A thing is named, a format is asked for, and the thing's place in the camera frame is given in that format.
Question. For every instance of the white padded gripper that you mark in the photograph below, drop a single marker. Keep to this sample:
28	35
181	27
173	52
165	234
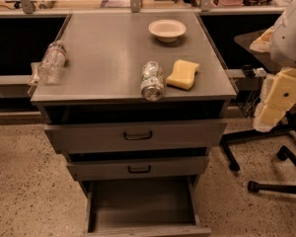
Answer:
288	39

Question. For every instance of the grey bottom drawer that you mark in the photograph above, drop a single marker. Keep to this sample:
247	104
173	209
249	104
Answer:
152	207

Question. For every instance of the grey drawer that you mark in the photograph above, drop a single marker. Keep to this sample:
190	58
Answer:
140	168
152	207
135	136

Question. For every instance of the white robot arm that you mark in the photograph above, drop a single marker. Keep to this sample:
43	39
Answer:
280	42

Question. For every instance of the grey middle drawer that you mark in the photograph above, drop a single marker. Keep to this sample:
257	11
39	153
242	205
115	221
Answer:
140	168

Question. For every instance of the grey drawer cabinet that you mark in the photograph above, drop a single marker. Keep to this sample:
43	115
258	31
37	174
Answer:
101	82

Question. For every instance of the grey top drawer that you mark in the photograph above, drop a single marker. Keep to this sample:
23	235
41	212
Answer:
135	136

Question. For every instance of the yellow sponge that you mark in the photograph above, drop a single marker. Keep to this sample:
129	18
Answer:
182	75

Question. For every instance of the crushed silver can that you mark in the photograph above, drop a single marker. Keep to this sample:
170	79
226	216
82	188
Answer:
152	81

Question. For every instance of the white bowl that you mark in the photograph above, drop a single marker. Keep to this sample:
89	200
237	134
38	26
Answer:
167	30

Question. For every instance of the clear plastic bottle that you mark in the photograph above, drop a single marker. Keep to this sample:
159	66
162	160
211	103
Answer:
52	64

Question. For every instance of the black power strip with cables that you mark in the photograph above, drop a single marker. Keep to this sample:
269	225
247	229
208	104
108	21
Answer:
251	72

